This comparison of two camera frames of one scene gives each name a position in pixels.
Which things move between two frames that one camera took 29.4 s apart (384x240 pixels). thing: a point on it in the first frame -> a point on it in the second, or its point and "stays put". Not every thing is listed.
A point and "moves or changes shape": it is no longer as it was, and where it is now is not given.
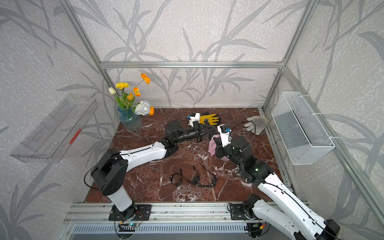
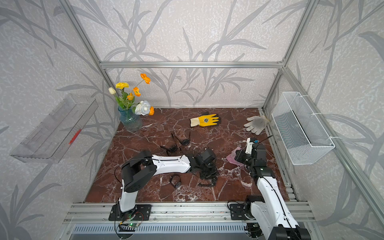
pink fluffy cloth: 212,144 moves or changes shape
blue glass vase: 131,121 stays put
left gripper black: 197,133 -> 214,171
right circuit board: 254,228 stays put
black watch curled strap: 176,179 stays put
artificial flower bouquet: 126,100 stays put
